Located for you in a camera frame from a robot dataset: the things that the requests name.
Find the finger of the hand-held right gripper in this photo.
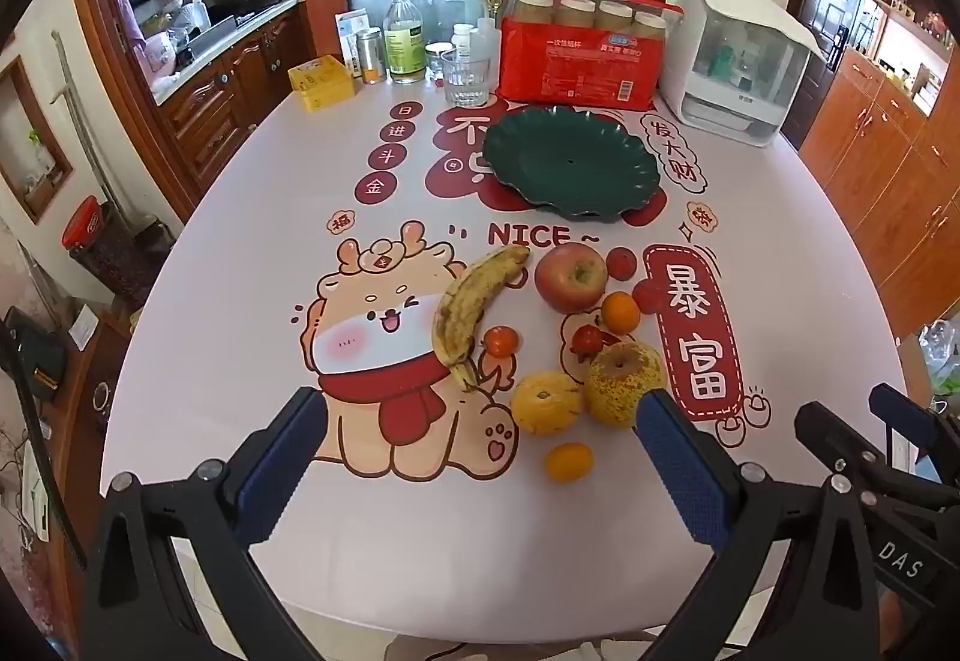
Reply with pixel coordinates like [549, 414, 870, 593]
[870, 385, 938, 459]
[795, 402, 901, 482]

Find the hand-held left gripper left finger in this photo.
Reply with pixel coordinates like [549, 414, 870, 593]
[79, 387, 329, 661]

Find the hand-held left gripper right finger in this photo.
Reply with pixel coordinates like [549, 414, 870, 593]
[636, 389, 882, 661]

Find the spotted yellow pear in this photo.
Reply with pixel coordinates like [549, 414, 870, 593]
[586, 342, 665, 427]

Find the small orange kumquat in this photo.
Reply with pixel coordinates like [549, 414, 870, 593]
[544, 443, 593, 484]

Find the round yellow fruit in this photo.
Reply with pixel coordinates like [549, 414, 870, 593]
[510, 370, 584, 438]

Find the round orange mandarin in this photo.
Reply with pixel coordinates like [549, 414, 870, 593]
[601, 292, 641, 335]

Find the spotted yellow banana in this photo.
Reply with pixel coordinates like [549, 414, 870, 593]
[433, 246, 532, 392]

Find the dark green scalloped plate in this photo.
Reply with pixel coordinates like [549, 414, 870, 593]
[482, 107, 662, 223]

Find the clear plastic bag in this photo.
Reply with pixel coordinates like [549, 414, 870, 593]
[919, 319, 960, 399]

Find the red apple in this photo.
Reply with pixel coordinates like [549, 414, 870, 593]
[534, 242, 608, 315]

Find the wooden side cabinet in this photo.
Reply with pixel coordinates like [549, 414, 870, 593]
[799, 53, 960, 339]

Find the printed cartoon tablecloth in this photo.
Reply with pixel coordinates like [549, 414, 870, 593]
[97, 83, 912, 639]

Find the red lidded container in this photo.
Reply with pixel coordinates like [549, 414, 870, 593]
[61, 196, 106, 249]

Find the wooden kitchen cabinet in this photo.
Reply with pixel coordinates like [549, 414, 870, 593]
[154, 4, 308, 197]

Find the white cup sterilizer appliance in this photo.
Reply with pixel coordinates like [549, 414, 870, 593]
[658, 0, 824, 148]

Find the yellow cardboard box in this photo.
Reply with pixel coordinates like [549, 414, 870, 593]
[288, 55, 356, 114]

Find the metal tin can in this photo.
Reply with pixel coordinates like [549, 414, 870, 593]
[355, 28, 387, 84]

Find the red paper cup package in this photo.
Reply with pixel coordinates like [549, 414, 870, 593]
[487, 0, 685, 112]

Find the clear glass tumbler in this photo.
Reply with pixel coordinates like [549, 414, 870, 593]
[441, 49, 492, 108]

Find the small glass jar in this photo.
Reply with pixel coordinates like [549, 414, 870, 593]
[425, 41, 456, 82]

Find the white carton box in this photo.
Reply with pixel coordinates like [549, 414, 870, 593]
[334, 10, 370, 78]

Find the glass vinegar bottle green label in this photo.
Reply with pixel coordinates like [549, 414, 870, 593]
[384, 0, 427, 84]

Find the pink hanging cloth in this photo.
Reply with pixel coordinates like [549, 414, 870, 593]
[112, 0, 179, 93]

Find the white plastic squeeze bottle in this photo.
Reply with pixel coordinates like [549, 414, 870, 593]
[474, 17, 502, 92]

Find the black strap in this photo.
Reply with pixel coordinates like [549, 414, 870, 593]
[0, 308, 87, 568]

